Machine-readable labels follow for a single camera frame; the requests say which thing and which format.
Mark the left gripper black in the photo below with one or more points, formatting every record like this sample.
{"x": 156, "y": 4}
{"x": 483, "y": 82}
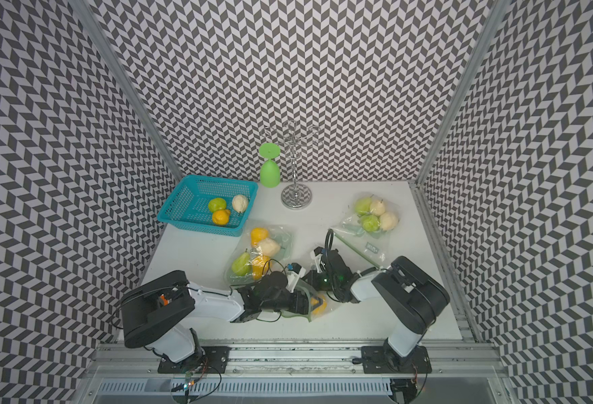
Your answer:
{"x": 297, "y": 305}

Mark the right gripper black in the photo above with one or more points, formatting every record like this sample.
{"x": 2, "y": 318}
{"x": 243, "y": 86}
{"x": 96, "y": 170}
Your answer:
{"x": 312, "y": 275}

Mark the yellow pear bag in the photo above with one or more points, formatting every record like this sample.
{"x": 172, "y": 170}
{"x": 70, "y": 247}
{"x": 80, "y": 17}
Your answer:
{"x": 318, "y": 305}
{"x": 257, "y": 235}
{"x": 260, "y": 266}
{"x": 221, "y": 217}

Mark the zip-top bag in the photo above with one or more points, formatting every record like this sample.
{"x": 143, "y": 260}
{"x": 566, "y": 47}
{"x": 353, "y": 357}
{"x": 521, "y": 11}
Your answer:
{"x": 303, "y": 300}
{"x": 282, "y": 234}
{"x": 372, "y": 246}

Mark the cream pear bag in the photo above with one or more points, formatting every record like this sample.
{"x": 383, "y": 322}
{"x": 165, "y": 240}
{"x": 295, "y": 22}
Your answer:
{"x": 378, "y": 207}
{"x": 240, "y": 203}
{"x": 268, "y": 247}
{"x": 388, "y": 221}

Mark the green pear bag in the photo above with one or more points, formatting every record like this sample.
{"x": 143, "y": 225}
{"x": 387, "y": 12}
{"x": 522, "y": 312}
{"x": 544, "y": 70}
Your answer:
{"x": 370, "y": 223}
{"x": 242, "y": 265}
{"x": 363, "y": 206}
{"x": 217, "y": 204}

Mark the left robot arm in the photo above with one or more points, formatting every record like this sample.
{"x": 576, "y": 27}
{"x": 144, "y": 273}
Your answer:
{"x": 152, "y": 314}

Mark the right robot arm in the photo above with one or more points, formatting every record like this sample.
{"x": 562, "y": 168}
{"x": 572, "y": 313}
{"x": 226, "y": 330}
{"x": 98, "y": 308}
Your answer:
{"x": 415, "y": 298}

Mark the green plastic wine glass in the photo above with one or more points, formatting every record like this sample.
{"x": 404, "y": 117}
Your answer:
{"x": 270, "y": 173}

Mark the chrome glass holder stand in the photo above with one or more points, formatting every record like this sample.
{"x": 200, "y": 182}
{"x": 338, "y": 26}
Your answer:
{"x": 292, "y": 138}

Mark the teal plastic basket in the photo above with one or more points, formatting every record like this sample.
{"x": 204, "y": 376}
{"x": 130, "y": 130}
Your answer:
{"x": 187, "y": 206}

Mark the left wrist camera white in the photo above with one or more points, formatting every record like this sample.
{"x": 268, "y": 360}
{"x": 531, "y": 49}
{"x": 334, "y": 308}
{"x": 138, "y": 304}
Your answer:
{"x": 294, "y": 272}

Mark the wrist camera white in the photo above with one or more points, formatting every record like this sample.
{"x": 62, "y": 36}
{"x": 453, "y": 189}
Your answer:
{"x": 318, "y": 264}
{"x": 294, "y": 272}

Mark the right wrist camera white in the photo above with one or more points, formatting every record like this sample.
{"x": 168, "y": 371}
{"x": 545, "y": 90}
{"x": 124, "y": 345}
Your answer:
{"x": 318, "y": 264}

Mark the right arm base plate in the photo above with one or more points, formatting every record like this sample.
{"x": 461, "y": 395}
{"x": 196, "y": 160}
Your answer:
{"x": 385, "y": 360}

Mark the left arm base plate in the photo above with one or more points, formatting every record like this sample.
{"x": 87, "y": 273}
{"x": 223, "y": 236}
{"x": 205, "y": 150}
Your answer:
{"x": 210, "y": 359}

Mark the aluminium front rail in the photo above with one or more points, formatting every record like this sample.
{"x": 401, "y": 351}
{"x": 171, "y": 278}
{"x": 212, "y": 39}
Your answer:
{"x": 448, "y": 358}

